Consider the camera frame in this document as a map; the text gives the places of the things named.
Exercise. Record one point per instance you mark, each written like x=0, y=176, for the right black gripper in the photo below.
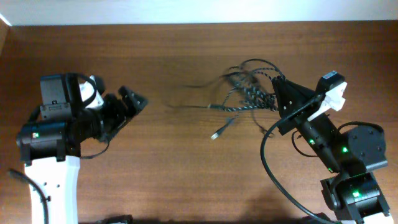
x=301, y=101

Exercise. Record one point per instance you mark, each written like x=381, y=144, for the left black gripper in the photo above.
x=123, y=109

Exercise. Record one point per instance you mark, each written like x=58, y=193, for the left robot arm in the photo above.
x=74, y=108

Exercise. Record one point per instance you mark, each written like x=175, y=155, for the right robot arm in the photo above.
x=353, y=194

